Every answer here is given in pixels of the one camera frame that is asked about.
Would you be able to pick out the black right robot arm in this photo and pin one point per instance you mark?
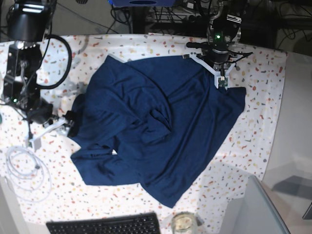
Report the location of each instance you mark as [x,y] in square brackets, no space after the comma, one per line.
[30,22]

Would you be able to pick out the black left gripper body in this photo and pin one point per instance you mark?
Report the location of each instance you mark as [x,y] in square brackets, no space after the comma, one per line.
[216,56]

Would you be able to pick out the black computer keyboard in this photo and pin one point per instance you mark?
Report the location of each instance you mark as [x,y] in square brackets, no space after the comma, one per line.
[131,224]

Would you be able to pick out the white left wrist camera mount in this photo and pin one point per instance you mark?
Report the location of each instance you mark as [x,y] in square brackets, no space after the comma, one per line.
[221,73]

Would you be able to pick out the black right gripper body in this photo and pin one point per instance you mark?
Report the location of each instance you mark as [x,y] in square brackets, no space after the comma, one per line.
[40,112]

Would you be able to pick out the dark blue t-shirt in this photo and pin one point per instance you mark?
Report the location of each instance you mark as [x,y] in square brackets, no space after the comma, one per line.
[155,121]

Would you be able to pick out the terrazzo patterned table cloth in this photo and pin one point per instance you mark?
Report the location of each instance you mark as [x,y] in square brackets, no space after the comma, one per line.
[60,194]

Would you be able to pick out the blue box with oval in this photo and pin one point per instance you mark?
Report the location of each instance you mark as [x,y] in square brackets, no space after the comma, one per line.
[142,3]

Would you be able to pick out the black power strip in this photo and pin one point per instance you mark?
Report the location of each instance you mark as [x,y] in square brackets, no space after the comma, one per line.
[171,17]

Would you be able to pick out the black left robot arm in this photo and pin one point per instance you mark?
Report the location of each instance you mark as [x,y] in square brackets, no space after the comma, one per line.
[223,32]

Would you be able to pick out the clear glass jar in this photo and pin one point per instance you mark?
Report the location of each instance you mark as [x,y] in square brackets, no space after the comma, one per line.
[184,223]

